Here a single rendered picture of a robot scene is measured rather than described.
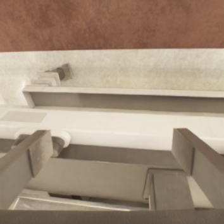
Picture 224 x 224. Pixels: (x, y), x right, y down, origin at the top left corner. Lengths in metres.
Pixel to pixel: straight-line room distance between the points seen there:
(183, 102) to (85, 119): 0.60
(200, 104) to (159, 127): 0.57
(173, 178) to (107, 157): 0.13
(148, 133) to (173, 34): 0.85
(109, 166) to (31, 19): 1.07
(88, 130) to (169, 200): 0.19
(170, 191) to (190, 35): 0.95
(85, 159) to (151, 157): 0.13
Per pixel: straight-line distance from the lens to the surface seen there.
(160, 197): 0.30
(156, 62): 1.14
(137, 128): 0.32
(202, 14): 1.12
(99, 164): 0.33
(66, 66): 1.18
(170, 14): 1.07
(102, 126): 0.32
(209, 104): 0.90
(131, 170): 0.33
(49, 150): 0.17
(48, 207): 0.50
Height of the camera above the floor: 1.05
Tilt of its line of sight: 51 degrees down
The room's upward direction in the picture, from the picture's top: 169 degrees counter-clockwise
